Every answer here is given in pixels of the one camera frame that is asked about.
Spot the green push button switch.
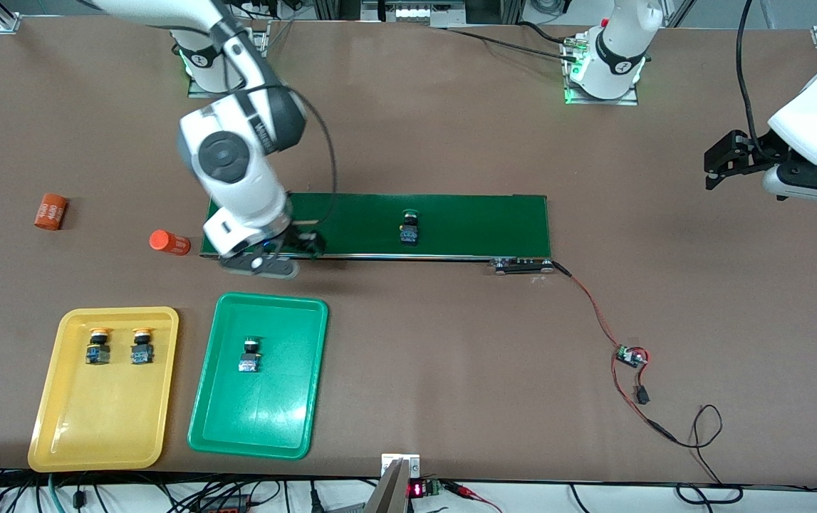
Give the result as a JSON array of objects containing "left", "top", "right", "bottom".
[
  {"left": 238, "top": 337, "right": 261, "bottom": 374},
  {"left": 399, "top": 208, "right": 421, "bottom": 247}
]

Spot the orange printed cylinder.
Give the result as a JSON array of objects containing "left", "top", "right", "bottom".
[
  {"left": 150, "top": 229, "right": 192, "bottom": 256},
  {"left": 33, "top": 193, "right": 68, "bottom": 231}
]

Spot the yellow push button switch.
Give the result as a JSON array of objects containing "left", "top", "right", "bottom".
[
  {"left": 85, "top": 327, "right": 111, "bottom": 366},
  {"left": 130, "top": 327, "right": 155, "bottom": 366}
]

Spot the green conveyor belt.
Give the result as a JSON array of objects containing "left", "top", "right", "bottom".
[{"left": 199, "top": 190, "right": 555, "bottom": 275}]

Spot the green plastic tray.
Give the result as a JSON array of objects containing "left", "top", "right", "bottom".
[{"left": 187, "top": 292, "right": 329, "bottom": 460}]

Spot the yellow plastic tray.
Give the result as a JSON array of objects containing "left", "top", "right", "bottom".
[{"left": 27, "top": 306, "right": 179, "bottom": 472}]

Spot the grey metal pole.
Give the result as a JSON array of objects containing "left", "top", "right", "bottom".
[{"left": 364, "top": 460, "right": 409, "bottom": 513}]

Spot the black power strip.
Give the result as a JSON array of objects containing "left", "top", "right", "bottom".
[{"left": 194, "top": 492, "right": 256, "bottom": 513}]

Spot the red clip lead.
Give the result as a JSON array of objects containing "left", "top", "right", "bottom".
[{"left": 442, "top": 481, "right": 503, "bottom": 513}]

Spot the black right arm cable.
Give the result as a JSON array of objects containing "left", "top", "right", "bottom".
[{"left": 283, "top": 84, "right": 338, "bottom": 232}]

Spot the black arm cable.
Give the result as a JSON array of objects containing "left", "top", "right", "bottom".
[
  {"left": 736, "top": 0, "right": 776, "bottom": 156},
  {"left": 283, "top": 84, "right": 338, "bottom": 232}
]

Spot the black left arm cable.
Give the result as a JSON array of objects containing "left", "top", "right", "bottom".
[{"left": 736, "top": 0, "right": 776, "bottom": 156}]

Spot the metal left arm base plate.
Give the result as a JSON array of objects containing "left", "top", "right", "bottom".
[{"left": 563, "top": 36, "right": 640, "bottom": 106}]

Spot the red and black wire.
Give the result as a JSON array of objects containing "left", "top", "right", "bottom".
[{"left": 551, "top": 261, "right": 680, "bottom": 446}]

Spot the black cable across table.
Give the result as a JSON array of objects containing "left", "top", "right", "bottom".
[{"left": 444, "top": 27, "right": 580, "bottom": 65}]

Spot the silver mounting bracket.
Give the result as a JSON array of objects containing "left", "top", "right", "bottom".
[{"left": 381, "top": 454, "right": 421, "bottom": 480}]

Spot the aluminium frame with light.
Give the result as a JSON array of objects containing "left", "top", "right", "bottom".
[{"left": 312, "top": 0, "right": 526, "bottom": 29}]

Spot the thin black looped cable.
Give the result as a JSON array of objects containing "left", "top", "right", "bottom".
[{"left": 647, "top": 404, "right": 744, "bottom": 503}]

